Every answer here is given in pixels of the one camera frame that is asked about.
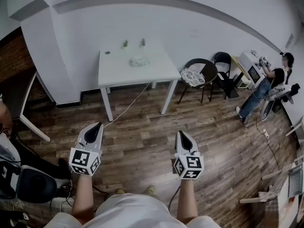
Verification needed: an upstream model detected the black folding chair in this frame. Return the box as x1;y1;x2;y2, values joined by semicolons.
209;51;240;103

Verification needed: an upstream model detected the white square table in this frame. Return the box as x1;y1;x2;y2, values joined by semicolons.
98;46;182;122

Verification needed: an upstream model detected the white box with green print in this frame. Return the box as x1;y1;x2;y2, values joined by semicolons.
128;55;151;68

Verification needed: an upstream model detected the black floor cable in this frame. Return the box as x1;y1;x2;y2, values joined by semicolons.
251;113;281;171

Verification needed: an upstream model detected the white microwave oven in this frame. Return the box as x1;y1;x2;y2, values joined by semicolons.
238;51;267;88

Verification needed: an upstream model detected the person's white shirt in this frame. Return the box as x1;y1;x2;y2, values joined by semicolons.
44;193;222;228

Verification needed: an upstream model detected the white-framed desk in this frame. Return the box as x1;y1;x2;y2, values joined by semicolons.
11;71;52;143

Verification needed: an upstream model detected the floral patterned seat cushion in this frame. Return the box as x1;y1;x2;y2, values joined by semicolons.
180;67;206;88

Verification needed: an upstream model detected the thin white cable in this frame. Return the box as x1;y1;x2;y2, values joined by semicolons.
104;82;151;129

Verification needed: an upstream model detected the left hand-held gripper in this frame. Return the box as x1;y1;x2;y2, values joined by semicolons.
68;122;105;177

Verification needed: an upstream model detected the person's left forearm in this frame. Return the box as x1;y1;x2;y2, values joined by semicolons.
71;173;95;225

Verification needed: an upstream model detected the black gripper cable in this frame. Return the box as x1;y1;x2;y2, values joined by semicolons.
167;185;181;210

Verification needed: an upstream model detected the person's right forearm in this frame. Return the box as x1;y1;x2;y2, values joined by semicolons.
176;178;199;225

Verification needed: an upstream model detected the dark wicker tub chair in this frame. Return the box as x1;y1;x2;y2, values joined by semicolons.
178;58;219;105

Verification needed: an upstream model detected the small white toaster oven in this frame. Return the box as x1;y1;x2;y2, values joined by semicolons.
235;78;253;90

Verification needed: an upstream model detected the light wooden chair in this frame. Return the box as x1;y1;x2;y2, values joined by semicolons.
238;167;289;205

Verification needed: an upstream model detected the silver laptop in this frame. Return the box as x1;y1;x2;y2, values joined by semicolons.
287;162;304;198

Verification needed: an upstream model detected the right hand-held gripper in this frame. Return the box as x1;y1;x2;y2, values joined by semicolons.
173;130;205;181

